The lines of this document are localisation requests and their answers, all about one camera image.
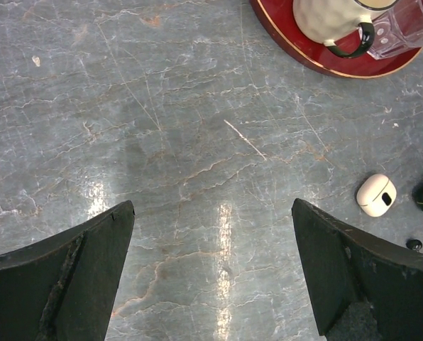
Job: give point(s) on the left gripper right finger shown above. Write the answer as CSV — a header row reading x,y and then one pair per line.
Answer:
x,y
343,265

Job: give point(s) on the clear glass tumbler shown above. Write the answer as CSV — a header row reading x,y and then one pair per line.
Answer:
x,y
398,30

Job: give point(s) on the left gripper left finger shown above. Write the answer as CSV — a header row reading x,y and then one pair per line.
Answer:
x,y
64,287

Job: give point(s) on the cream earbud charging case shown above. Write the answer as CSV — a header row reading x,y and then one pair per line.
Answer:
x,y
376,195

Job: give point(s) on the left black earbud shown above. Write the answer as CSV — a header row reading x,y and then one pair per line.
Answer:
x,y
414,244

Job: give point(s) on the cream mug black handle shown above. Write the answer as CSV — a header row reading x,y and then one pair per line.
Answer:
x,y
327,21

